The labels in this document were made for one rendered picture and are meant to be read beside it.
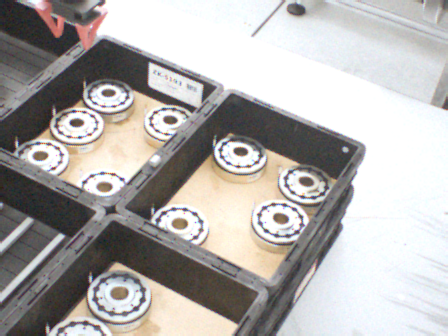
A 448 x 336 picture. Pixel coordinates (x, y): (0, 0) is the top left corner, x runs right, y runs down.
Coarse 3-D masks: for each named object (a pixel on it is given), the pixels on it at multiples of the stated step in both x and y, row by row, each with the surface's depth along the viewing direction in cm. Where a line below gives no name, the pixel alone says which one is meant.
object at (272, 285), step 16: (224, 96) 162; (240, 96) 162; (208, 112) 158; (288, 112) 160; (192, 128) 154; (320, 128) 158; (176, 144) 151; (352, 144) 155; (352, 160) 152; (144, 176) 144; (352, 176) 152; (128, 192) 141; (336, 192) 146; (320, 208) 143; (144, 224) 137; (320, 224) 143; (176, 240) 135; (304, 240) 137; (208, 256) 133; (240, 272) 131; (288, 272) 135; (272, 288) 130
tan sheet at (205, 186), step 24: (192, 192) 156; (216, 192) 157; (240, 192) 158; (264, 192) 158; (216, 216) 153; (240, 216) 153; (216, 240) 149; (240, 240) 149; (240, 264) 145; (264, 264) 146
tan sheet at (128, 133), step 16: (144, 96) 175; (144, 112) 172; (112, 128) 167; (128, 128) 168; (112, 144) 164; (128, 144) 164; (144, 144) 165; (80, 160) 160; (96, 160) 160; (112, 160) 161; (128, 160) 161; (144, 160) 161; (128, 176) 158
